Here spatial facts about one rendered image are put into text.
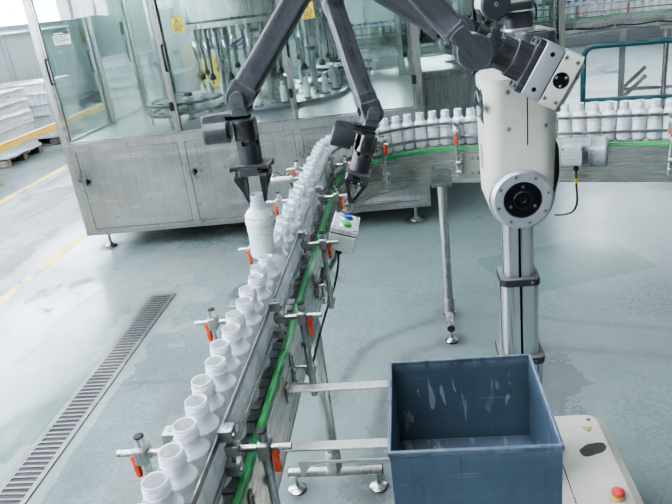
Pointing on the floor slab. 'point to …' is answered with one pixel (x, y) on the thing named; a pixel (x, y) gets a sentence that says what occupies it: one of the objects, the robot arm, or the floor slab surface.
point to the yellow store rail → (27, 137)
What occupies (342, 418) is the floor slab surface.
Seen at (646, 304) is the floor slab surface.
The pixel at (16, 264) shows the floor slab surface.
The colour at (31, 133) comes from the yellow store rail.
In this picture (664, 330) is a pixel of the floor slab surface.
